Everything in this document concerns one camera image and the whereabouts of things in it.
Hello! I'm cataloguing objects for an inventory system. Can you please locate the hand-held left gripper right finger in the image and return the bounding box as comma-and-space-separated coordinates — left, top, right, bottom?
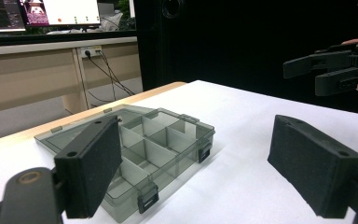
267, 114, 358, 219

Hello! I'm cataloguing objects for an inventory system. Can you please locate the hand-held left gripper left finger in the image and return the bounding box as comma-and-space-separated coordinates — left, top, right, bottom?
53, 114, 124, 219

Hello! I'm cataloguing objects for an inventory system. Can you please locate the grey transparent compartment box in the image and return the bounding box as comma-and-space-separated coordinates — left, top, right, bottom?
34, 104, 216, 224

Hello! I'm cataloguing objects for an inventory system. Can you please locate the black curtain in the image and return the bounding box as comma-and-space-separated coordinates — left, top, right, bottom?
133, 0, 358, 115

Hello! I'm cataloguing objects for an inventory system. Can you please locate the white table cover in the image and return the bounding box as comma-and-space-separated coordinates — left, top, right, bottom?
0, 79, 358, 224

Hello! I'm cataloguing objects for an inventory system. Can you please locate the beige office desk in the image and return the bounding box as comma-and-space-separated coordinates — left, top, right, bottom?
0, 35, 144, 117

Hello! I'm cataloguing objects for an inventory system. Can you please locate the white-screen computer monitor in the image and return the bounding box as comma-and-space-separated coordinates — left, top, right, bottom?
18, 0, 103, 28

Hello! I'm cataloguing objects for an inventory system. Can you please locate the green plant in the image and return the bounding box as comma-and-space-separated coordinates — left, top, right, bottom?
117, 0, 137, 31

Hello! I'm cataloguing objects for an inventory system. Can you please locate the dark-screen computer monitor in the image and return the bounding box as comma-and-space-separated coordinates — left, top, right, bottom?
0, 0, 27, 34

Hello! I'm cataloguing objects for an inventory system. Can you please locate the black power cable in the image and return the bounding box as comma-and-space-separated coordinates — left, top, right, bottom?
84, 49, 136, 97
98, 49, 117, 102

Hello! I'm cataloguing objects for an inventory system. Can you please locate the white wall power socket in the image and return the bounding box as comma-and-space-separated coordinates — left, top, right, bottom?
80, 45, 103, 59

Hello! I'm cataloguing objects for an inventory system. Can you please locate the black round ring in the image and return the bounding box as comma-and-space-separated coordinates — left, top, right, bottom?
160, 0, 185, 19

